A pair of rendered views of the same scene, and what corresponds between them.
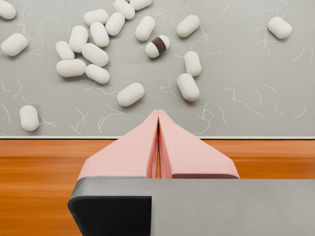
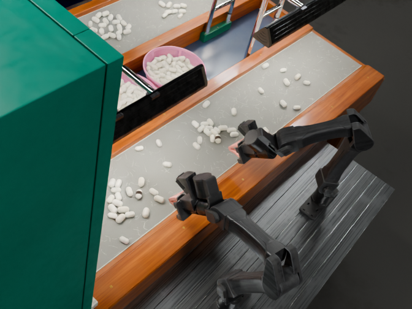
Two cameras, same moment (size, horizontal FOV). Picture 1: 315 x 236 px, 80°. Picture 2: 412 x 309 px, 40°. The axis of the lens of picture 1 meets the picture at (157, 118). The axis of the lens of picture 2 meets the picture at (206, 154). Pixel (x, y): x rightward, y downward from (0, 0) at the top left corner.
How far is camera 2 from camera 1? 1.68 m
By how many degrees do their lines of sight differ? 37
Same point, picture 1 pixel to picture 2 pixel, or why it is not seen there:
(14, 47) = not seen: hidden behind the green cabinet
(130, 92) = (146, 211)
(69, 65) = (121, 216)
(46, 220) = (159, 252)
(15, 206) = (149, 255)
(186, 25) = (141, 181)
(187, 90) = (160, 199)
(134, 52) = (132, 201)
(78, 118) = (137, 231)
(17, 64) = not seen: hidden behind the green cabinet
